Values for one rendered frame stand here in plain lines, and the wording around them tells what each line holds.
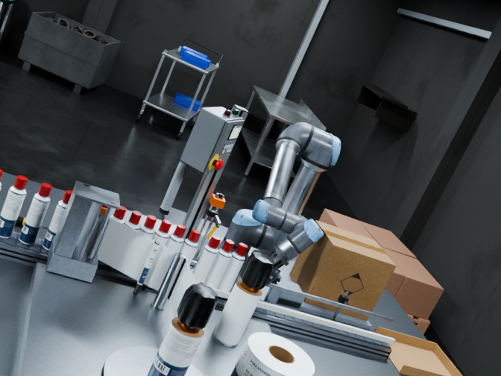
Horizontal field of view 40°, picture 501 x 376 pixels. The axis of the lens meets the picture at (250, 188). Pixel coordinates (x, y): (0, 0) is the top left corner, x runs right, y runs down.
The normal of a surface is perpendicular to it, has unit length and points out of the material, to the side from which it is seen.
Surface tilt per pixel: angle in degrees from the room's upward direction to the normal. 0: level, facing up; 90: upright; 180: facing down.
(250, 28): 90
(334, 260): 90
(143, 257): 90
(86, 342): 0
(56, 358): 0
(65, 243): 90
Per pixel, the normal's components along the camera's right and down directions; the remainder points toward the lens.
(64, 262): 0.22, 0.37
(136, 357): 0.40, -0.88
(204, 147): -0.33, 0.13
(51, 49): -0.07, 0.26
